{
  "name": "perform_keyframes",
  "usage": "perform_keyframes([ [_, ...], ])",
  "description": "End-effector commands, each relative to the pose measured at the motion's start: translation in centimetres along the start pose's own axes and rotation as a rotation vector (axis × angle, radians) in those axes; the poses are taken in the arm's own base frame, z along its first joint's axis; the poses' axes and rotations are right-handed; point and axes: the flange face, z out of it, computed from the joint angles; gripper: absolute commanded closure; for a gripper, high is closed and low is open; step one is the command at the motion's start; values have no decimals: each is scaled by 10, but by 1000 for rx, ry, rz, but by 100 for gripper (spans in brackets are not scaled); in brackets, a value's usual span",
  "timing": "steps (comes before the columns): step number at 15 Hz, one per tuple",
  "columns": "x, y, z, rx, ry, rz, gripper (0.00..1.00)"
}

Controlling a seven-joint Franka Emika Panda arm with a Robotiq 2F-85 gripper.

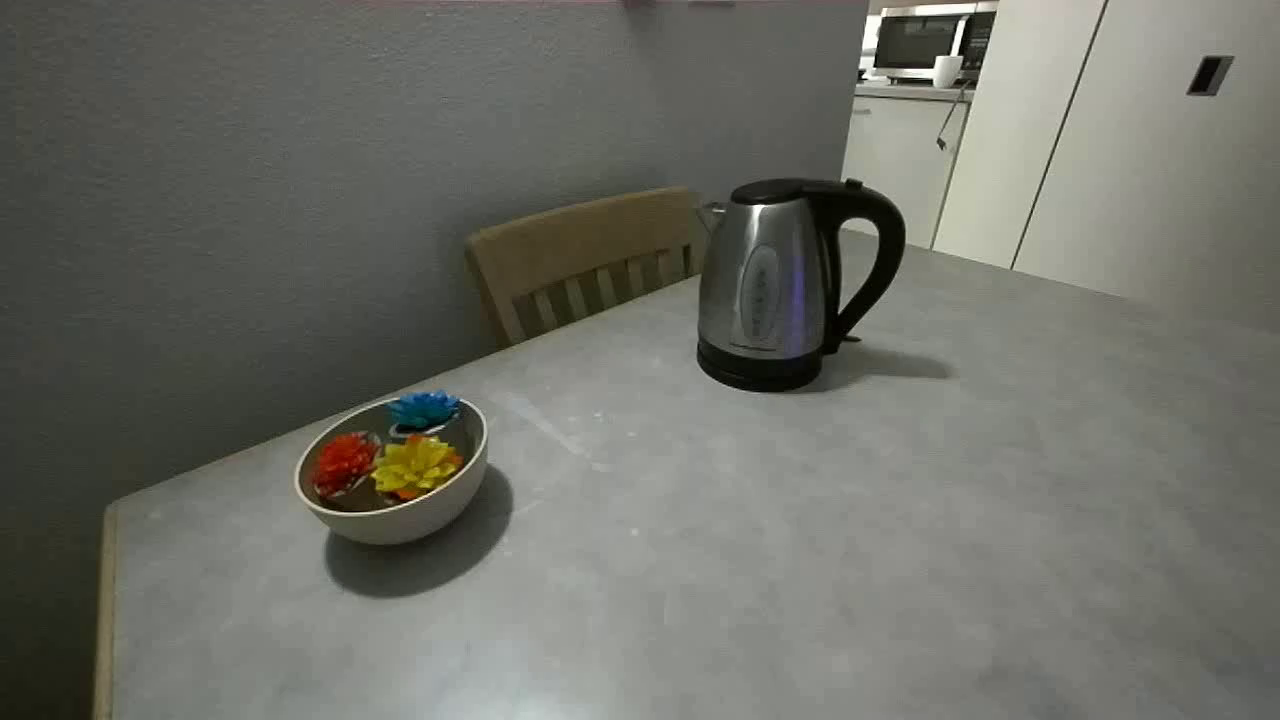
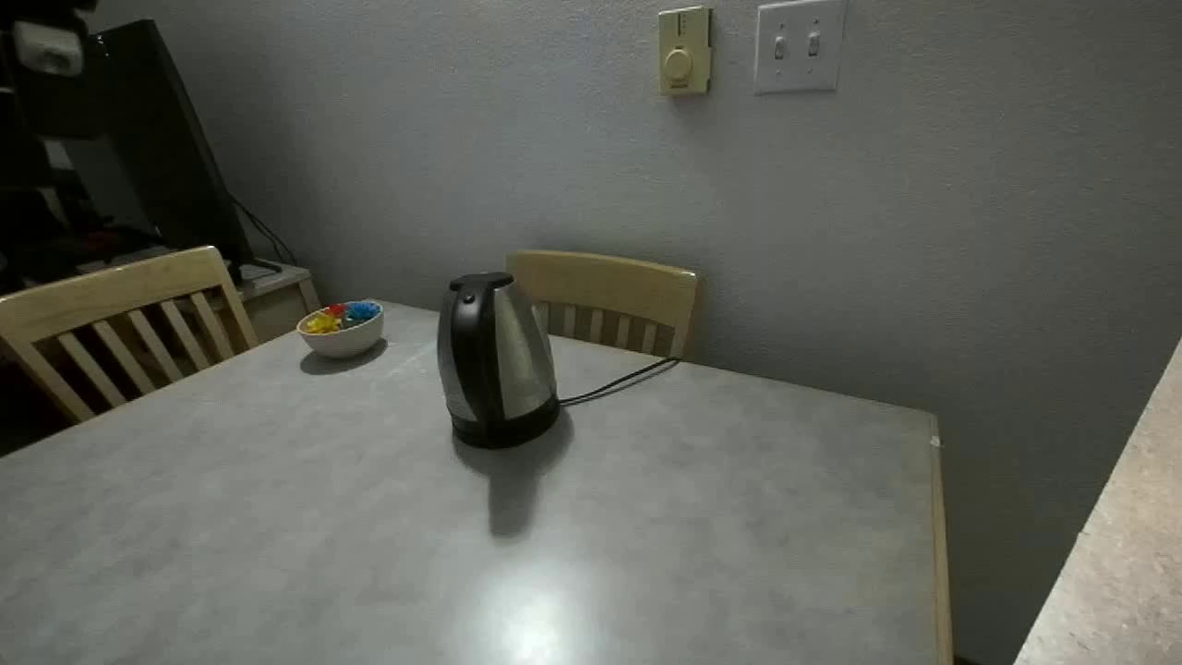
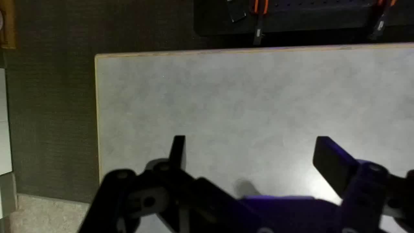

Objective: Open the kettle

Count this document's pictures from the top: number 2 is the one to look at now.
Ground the stainless steel electric kettle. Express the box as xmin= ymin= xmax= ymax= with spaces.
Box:
xmin=433 ymin=271 xmax=561 ymax=436

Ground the black kettle power base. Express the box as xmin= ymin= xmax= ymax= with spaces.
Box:
xmin=449 ymin=407 xmax=565 ymax=451

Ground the light wooden chair, curved backrest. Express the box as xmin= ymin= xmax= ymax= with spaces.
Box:
xmin=503 ymin=247 xmax=704 ymax=361

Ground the small white bowl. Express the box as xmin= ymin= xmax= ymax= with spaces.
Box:
xmin=296 ymin=295 xmax=386 ymax=361

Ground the small beige side cabinet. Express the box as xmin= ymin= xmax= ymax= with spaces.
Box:
xmin=231 ymin=260 xmax=325 ymax=346

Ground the black flat screen monitor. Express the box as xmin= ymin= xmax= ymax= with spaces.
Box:
xmin=85 ymin=16 xmax=252 ymax=266

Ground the light wooden slatted chair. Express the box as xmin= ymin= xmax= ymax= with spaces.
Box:
xmin=0 ymin=239 xmax=261 ymax=429

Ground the speckled grey countertop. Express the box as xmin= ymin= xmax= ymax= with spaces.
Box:
xmin=1012 ymin=342 xmax=1182 ymax=665

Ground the black kettle power cord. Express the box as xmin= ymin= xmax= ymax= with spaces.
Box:
xmin=557 ymin=354 xmax=682 ymax=411

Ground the beige wall thermostat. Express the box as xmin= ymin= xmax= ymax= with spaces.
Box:
xmin=655 ymin=5 xmax=717 ymax=100

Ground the thin black wall cable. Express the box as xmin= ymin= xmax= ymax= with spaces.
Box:
xmin=230 ymin=193 xmax=304 ymax=271

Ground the white double light switch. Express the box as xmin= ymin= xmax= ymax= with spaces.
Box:
xmin=748 ymin=0 xmax=845 ymax=100

